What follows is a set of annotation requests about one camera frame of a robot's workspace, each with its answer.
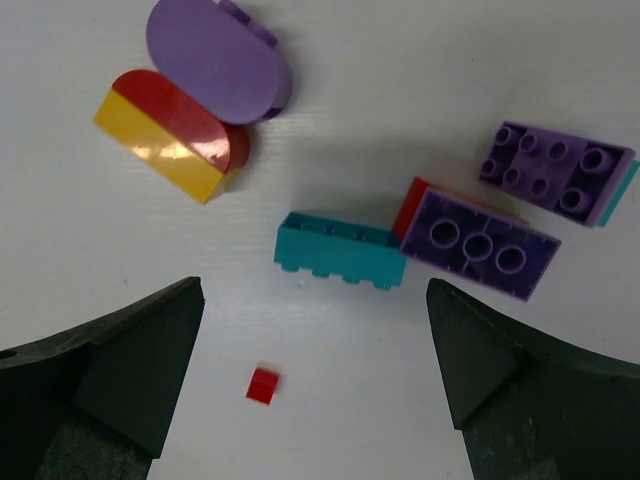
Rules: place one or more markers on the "red rounded lego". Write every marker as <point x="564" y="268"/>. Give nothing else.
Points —
<point x="226" y="147"/>

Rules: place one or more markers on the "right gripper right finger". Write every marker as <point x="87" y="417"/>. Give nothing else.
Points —
<point x="531" y="406"/>

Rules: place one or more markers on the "purple studded lego piece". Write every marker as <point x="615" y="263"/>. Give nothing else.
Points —
<point x="571" y="176"/>

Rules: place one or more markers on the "teal lego under purple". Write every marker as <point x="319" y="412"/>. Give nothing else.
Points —
<point x="617" y="196"/>

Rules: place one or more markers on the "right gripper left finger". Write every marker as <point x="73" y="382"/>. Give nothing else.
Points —
<point x="96" y="401"/>

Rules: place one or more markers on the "purple rounded lego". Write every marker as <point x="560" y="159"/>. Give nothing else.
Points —
<point x="221" y="57"/>

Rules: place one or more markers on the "yellow long lego brick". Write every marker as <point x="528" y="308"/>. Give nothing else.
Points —
<point x="146" y="139"/>

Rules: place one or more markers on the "teal long lego brick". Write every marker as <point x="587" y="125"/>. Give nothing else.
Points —
<point x="351" y="251"/>

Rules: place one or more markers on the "tiny red lego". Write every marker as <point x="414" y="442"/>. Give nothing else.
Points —
<point x="263" y="385"/>

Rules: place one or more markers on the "purple flat lego brick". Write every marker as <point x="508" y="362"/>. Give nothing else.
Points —
<point x="478" y="244"/>

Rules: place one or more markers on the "red lego under purple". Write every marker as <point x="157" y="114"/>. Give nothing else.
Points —
<point x="410" y="204"/>

